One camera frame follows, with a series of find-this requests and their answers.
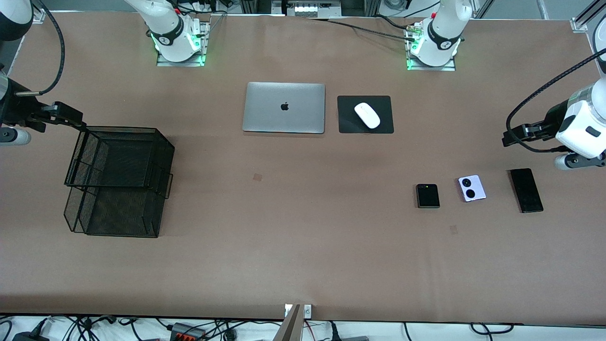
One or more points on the aluminium frame profile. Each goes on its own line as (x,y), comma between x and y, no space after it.
(580,23)

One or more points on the grey device with white connectors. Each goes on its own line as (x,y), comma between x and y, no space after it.
(307,9)

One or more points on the silver closed laptop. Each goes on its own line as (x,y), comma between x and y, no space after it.
(265,113)

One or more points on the aluminium profile bar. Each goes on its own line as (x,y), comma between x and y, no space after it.
(291,327)

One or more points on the aluminium table corner bracket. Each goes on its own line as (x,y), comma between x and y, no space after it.
(38,16)

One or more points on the black mesh two-tier tray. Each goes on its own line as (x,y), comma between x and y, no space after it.
(118,213)

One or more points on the black slab smartphone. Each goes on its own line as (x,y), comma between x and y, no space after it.
(526,192)

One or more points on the black mouse pad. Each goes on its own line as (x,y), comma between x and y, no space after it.
(348,123)

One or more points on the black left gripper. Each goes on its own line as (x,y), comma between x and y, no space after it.
(548,123)

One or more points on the black hub with orange ports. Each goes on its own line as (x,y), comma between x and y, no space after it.
(187,331)

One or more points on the black power adapter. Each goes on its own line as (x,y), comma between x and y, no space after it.
(28,337)

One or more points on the lilac flip phone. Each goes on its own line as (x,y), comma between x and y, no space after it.
(478,187)

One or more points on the small metal corner bracket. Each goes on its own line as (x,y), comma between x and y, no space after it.
(287,310)
(307,311)

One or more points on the white power strip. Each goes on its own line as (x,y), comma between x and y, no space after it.
(201,5)

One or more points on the black flip phone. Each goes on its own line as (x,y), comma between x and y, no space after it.
(428,198)

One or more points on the white computer mouse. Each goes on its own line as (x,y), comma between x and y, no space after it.
(368,116)

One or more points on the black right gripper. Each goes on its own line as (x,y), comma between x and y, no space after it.
(14,110)

